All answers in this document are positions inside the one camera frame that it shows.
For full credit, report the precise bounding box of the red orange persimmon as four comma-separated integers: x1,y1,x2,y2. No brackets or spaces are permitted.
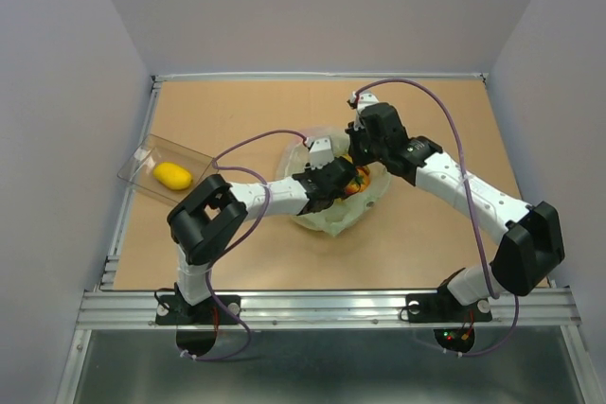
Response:
345,166,371,197

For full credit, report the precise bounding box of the light green plastic bag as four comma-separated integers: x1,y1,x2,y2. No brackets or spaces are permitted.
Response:
275,126,391,237

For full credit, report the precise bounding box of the yellow banana bunch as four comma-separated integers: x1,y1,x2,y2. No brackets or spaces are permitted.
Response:
340,153,355,165

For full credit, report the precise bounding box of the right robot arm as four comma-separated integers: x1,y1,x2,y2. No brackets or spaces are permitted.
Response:
346,99,565,319

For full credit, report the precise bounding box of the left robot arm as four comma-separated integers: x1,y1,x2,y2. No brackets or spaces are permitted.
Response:
167,157,357,323

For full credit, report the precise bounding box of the clear plastic container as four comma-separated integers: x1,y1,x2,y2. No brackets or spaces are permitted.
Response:
117,134,217,206

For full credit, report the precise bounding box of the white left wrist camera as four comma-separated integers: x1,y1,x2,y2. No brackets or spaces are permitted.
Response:
304,136,334,169

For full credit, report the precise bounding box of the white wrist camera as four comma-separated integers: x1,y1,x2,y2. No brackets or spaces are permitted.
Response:
348,91,379,111
304,136,334,169

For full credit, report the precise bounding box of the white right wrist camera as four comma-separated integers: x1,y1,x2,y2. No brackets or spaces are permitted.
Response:
348,91,379,111

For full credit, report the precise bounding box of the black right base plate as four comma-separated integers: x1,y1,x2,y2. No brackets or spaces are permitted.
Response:
399,293,492,324

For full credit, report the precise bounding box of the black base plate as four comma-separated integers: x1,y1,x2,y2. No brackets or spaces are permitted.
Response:
154,293,241,326
399,293,492,324

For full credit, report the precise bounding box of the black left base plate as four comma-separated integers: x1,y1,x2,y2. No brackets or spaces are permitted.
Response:
154,293,241,326

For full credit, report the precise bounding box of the aluminium front rail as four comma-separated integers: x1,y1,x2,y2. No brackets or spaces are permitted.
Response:
76,288,581,331

